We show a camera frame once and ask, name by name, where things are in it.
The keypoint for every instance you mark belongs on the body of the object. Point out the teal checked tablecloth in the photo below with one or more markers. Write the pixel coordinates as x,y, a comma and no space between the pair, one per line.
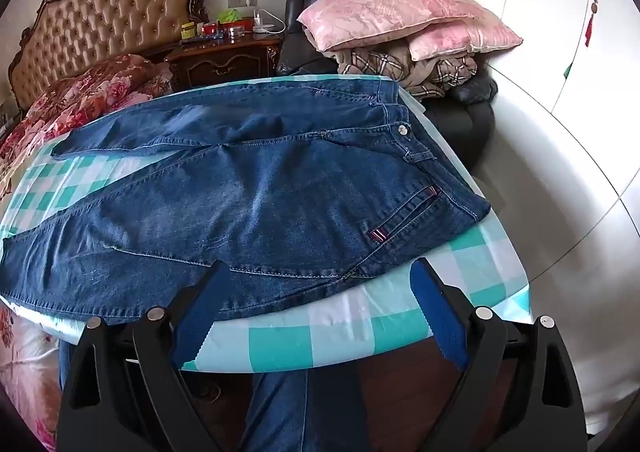
325,337

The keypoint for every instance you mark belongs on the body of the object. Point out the brown plaid blanket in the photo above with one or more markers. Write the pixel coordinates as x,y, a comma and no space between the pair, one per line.
390,64

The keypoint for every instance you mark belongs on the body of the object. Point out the red bead tassel ornament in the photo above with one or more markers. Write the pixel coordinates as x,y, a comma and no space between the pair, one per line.
592,24

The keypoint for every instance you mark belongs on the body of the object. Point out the yellow-green small box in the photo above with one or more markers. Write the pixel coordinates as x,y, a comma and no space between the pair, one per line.
188,30

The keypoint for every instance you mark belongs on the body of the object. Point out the pink floral bed sheet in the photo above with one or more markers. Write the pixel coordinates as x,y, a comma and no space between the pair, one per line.
25,372

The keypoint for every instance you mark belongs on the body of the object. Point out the person's leg in jeans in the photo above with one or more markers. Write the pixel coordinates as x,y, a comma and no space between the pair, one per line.
305,412

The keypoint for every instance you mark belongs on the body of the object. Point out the dark wooden nightstand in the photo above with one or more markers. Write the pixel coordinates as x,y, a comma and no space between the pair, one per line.
225,62

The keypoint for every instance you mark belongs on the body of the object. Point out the green plastic bag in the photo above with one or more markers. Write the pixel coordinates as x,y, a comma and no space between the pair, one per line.
230,16

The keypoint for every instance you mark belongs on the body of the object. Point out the blue denim pants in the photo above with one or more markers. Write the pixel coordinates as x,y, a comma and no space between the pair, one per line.
250,192

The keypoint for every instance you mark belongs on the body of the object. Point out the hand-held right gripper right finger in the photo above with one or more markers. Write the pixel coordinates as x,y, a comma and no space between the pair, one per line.
440,312

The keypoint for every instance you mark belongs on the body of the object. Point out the tufted leather bed headboard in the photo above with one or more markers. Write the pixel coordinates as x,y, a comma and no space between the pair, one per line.
100,22

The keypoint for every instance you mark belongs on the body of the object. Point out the large pink pillow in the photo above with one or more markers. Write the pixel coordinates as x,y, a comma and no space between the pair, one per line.
390,7

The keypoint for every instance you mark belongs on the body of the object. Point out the red small box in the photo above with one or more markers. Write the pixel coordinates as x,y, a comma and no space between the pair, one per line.
211,28

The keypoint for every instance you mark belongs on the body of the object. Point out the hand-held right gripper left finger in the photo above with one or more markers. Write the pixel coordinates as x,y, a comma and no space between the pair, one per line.
200,312

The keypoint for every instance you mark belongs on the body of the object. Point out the small pink pillow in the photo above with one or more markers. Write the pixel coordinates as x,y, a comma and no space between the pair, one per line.
465,42

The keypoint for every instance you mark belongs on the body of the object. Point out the black leather armchair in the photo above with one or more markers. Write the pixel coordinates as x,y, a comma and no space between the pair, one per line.
460,127

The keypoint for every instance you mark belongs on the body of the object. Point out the clear glass jar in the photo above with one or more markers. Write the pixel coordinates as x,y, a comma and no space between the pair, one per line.
236,32

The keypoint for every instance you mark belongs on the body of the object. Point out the white wardrobe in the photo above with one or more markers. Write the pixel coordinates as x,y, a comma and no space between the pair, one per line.
540,82

